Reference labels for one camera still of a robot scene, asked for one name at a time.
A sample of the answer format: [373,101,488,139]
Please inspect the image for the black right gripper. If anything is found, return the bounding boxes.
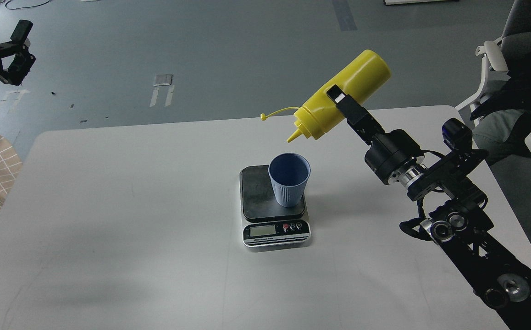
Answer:
[326,84,425,185]

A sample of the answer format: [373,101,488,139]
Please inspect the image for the yellow squeeze bottle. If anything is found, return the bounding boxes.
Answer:
[260,49,391,143]

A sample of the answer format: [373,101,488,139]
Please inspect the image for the blue ribbed plastic cup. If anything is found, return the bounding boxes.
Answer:
[268,153,311,208]

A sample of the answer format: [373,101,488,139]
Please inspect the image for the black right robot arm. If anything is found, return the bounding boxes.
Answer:
[326,85,531,330]

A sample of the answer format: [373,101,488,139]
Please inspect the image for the digital kitchen scale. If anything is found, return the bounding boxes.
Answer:
[239,165,312,252]

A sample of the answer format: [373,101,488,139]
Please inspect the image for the grey floor plate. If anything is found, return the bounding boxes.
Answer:
[154,74,173,87]

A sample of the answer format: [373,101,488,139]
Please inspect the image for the grey office chair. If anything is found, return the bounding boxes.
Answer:
[454,0,531,165]

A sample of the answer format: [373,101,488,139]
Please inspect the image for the black floor cables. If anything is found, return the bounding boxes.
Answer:
[0,0,54,12]

